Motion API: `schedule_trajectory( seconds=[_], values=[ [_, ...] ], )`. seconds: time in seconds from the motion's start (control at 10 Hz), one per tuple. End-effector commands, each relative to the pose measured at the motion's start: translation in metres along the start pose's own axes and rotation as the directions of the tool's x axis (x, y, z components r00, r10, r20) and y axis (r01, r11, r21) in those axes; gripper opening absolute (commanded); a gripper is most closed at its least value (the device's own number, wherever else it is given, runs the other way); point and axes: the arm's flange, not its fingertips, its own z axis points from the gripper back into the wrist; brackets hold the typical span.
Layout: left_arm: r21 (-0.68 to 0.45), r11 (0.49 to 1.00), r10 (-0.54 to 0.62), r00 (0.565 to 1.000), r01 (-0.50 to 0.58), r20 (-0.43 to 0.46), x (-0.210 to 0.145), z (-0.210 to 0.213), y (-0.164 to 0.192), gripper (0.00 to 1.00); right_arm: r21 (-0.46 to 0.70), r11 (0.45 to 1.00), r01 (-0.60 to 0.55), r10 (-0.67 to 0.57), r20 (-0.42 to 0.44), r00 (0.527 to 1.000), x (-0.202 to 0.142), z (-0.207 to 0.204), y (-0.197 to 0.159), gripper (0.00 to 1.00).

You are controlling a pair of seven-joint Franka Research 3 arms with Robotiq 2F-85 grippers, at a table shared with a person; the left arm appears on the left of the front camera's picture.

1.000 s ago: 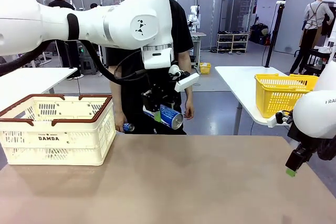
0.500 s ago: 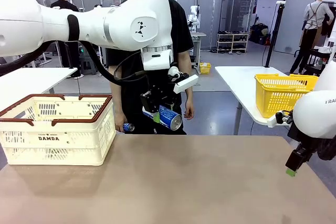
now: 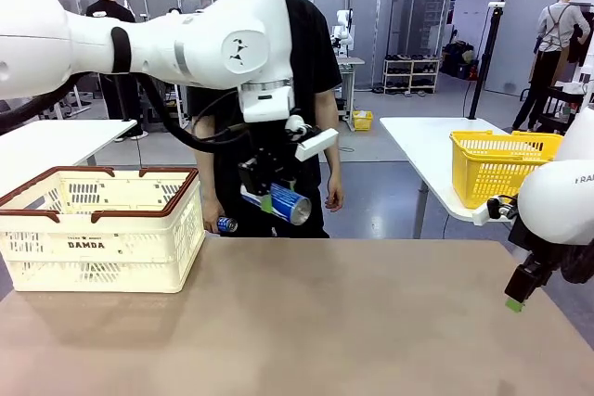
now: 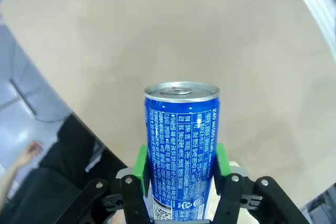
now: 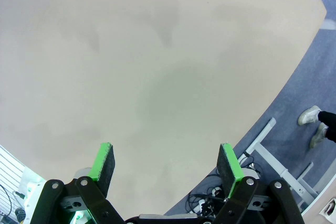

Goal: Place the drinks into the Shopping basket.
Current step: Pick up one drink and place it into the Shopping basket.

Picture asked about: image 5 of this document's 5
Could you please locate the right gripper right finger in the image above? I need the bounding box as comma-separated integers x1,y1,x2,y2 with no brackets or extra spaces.
209,143,306,224

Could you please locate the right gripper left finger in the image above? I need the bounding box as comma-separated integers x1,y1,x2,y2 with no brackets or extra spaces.
29,142,124,224

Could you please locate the white and green device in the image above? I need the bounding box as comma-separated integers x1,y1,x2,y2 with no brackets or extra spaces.
19,167,47,209

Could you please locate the white slatted panel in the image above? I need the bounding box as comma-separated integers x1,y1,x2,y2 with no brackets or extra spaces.
0,144,27,209

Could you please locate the grey sneaker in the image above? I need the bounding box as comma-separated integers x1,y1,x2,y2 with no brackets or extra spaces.
297,105,322,126
309,122,330,150

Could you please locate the bystander black trouser leg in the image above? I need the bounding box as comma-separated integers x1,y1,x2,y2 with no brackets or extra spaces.
317,110,336,147

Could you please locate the white table base frame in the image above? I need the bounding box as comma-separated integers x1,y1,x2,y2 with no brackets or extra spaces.
245,117,320,205

